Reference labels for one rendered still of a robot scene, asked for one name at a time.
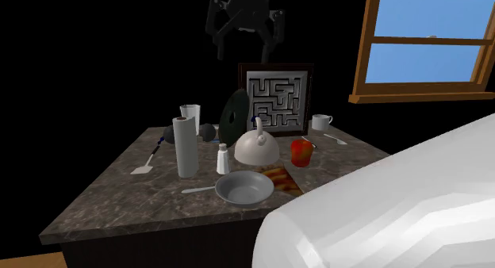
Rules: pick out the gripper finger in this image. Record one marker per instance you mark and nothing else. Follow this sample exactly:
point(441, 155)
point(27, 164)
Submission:
point(277, 27)
point(220, 43)

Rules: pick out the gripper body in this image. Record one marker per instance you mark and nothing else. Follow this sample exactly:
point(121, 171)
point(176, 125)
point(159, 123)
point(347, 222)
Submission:
point(249, 4)

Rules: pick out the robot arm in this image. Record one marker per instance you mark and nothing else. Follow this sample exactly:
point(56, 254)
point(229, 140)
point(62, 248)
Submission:
point(386, 213)

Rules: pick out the framed maze picture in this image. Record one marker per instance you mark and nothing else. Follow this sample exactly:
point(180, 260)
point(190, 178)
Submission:
point(276, 101)

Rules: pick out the white tall cup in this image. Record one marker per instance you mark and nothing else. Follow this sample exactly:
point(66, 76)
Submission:
point(191, 112)

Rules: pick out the dark green disc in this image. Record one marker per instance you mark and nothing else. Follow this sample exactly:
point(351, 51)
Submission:
point(236, 118)

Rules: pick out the black dumbbell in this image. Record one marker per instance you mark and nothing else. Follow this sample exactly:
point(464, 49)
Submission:
point(208, 132)

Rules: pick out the white mug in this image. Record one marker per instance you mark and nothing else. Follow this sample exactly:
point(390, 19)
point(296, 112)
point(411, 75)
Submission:
point(320, 122)

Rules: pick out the white paper towel roll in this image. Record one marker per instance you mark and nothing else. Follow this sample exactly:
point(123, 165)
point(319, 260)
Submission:
point(185, 147)

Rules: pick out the white kettle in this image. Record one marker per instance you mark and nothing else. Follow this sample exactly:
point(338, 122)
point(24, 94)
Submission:
point(256, 149)

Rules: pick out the white salt shaker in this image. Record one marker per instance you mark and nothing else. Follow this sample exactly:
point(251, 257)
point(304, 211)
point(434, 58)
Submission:
point(222, 161)

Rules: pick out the white spoon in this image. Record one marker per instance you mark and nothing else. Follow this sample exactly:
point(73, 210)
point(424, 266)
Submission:
point(335, 139)

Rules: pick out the red apple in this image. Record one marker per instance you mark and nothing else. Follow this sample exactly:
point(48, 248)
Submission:
point(301, 153)

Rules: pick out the grey bowl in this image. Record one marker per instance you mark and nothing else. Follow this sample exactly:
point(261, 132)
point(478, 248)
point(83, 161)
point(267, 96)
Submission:
point(244, 188)

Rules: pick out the silver table knife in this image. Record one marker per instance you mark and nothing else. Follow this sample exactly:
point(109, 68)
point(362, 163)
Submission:
point(197, 190)

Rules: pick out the orange patterned cutting board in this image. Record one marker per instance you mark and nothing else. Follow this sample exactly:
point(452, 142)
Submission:
point(284, 180)

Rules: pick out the wooden framed window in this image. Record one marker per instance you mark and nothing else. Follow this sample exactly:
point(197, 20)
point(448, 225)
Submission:
point(421, 89)

